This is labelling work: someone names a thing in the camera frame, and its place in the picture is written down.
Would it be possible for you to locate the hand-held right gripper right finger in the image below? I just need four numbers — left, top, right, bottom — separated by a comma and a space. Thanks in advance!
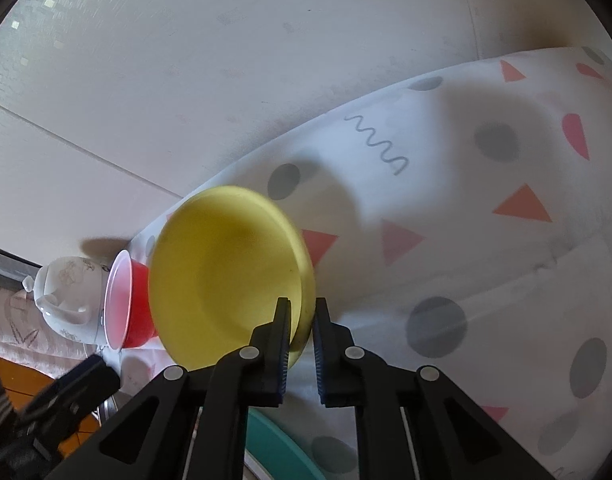
312, 297, 557, 480

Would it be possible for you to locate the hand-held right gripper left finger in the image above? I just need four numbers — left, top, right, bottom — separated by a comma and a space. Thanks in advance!
51, 297, 293, 480

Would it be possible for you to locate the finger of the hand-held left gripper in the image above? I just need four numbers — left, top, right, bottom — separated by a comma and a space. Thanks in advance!
22, 354, 121, 437

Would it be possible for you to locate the teal plastic plate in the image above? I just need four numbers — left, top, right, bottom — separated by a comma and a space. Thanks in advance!
243, 406, 333, 480

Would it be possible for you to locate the red plastic bowl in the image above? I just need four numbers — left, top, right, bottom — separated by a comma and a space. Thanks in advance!
102, 250, 165, 350

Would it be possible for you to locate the yellow plastic bowl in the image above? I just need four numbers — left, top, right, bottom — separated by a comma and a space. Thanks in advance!
148, 185, 316, 369

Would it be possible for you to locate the white ceramic electric kettle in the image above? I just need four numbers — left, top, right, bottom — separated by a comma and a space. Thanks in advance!
22, 256, 112, 346

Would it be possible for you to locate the patterned white tablecloth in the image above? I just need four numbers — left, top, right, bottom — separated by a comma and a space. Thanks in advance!
120, 45, 612, 480

